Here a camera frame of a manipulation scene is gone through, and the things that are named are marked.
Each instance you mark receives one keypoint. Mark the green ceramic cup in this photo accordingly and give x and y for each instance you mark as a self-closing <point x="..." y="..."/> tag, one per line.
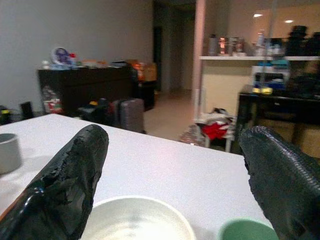
<point x="247" y="231"/>

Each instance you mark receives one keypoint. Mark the black floor bag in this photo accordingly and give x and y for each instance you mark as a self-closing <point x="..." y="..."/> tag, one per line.
<point x="96" y="110"/>

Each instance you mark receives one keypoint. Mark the dark wooden sideboard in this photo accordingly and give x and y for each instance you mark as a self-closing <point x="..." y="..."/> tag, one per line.
<point x="87" y="87"/>

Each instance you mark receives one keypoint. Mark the white metal laundry rack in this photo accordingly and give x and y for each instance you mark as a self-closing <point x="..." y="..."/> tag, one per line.
<point x="225" y="120"/>

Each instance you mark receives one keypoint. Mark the round white desk fan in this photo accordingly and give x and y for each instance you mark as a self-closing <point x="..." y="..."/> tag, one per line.
<point x="60" y="56"/>

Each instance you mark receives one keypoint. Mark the dark hard-shell suitcase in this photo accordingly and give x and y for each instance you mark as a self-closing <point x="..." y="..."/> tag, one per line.
<point x="131" y="113"/>

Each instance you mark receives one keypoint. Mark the red cloth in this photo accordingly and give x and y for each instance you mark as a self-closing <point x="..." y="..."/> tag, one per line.
<point x="215" y="130"/>

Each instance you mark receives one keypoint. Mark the grey metal bottle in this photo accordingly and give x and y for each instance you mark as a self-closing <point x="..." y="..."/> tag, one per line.
<point x="213" y="45"/>

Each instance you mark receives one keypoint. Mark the copper coloured canister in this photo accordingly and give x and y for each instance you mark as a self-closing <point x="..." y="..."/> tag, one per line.
<point x="222" y="45"/>

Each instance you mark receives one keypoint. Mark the grey ceramic mug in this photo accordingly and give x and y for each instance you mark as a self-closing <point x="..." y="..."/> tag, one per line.
<point x="8" y="155"/>

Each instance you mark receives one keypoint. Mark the white ceramic bowl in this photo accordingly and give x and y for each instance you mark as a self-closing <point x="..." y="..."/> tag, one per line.
<point x="140" y="220"/>

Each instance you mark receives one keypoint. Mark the black speaker box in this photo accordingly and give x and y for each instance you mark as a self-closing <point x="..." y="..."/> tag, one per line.
<point x="27" y="110"/>

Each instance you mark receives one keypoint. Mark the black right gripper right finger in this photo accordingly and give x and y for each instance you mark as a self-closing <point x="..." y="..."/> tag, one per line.
<point x="282" y="180"/>

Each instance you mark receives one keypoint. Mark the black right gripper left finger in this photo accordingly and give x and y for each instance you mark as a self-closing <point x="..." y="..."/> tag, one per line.
<point x="62" y="185"/>

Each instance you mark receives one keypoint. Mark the black desk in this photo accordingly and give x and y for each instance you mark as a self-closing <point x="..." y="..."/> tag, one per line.
<point x="277" y="102"/>

